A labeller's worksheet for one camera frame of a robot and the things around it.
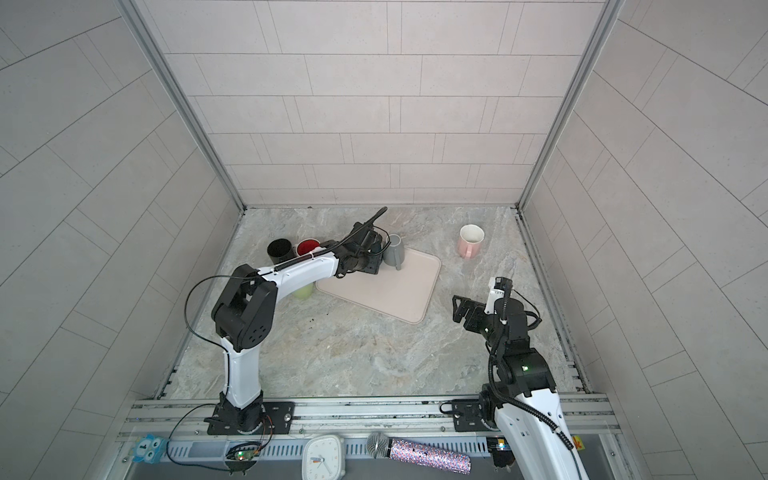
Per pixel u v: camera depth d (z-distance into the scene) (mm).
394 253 936
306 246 958
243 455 641
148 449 653
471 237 979
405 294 933
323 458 633
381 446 642
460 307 677
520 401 486
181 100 863
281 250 920
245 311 495
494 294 665
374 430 709
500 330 540
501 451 680
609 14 711
